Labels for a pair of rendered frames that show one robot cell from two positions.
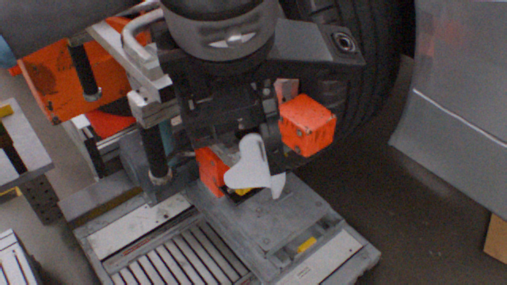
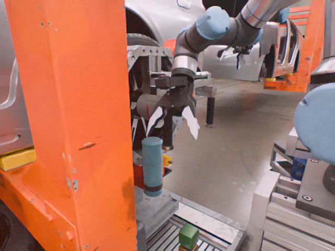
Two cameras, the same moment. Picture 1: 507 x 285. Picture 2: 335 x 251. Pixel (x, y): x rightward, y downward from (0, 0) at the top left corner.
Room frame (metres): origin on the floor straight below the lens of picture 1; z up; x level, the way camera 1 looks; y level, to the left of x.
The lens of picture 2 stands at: (0.96, 1.12, 1.07)
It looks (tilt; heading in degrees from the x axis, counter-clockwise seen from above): 18 degrees down; 257
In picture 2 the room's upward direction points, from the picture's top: straight up
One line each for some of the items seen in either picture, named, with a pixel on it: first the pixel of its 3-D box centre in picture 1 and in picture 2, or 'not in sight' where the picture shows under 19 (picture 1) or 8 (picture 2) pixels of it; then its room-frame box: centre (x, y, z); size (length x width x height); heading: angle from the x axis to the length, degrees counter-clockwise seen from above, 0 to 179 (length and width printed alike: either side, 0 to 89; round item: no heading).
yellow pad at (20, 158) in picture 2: not in sight; (17, 154); (1.36, 0.23, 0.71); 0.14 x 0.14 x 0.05; 39
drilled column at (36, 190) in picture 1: (31, 179); not in sight; (0.98, 0.86, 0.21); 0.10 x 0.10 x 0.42; 39
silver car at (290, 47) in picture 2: not in sight; (247, 41); (-2.20, -3.77, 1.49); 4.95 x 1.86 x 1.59; 39
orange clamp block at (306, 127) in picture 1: (303, 125); not in sight; (0.56, -0.09, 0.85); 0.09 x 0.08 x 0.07; 39
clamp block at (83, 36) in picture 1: (83, 26); (160, 100); (0.80, 0.38, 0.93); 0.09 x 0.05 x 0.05; 129
